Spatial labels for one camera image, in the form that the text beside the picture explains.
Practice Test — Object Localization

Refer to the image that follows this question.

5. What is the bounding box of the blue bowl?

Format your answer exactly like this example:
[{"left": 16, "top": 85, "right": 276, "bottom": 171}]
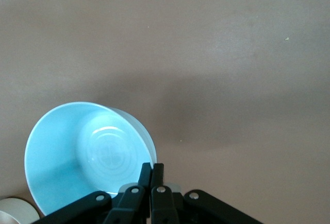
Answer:
[{"left": 24, "top": 101, "right": 158, "bottom": 217}]

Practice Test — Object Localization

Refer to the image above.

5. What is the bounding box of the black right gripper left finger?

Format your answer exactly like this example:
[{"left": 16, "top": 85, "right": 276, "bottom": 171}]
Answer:
[{"left": 30, "top": 162, "right": 153, "bottom": 224}]

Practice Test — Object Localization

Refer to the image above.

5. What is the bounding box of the brown table mat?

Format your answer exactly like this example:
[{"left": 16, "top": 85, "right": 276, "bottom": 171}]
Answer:
[{"left": 0, "top": 0, "right": 330, "bottom": 224}]

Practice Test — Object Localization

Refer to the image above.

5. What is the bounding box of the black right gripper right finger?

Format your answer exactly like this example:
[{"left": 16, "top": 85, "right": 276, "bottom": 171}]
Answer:
[{"left": 150, "top": 162, "right": 264, "bottom": 224}]

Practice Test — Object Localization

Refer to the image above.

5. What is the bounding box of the white bowl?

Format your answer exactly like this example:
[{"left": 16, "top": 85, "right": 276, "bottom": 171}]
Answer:
[{"left": 0, "top": 196, "right": 41, "bottom": 224}]

